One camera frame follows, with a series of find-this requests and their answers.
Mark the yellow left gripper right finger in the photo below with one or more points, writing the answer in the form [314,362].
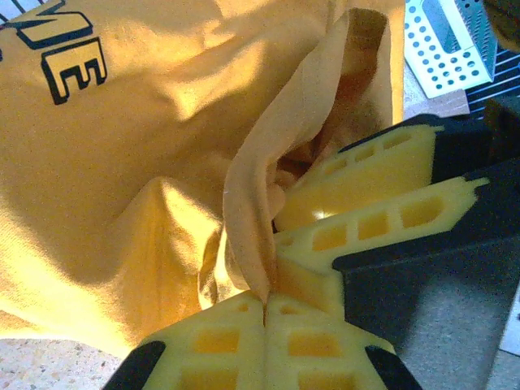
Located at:
[325,357]

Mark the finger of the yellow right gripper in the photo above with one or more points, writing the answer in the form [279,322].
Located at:
[365,183]
[317,280]

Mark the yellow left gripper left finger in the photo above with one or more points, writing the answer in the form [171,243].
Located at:
[211,357]

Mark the yellow t-shirt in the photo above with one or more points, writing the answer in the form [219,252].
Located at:
[122,162]

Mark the grey perforated plastic basket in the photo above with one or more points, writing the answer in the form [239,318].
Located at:
[430,53]

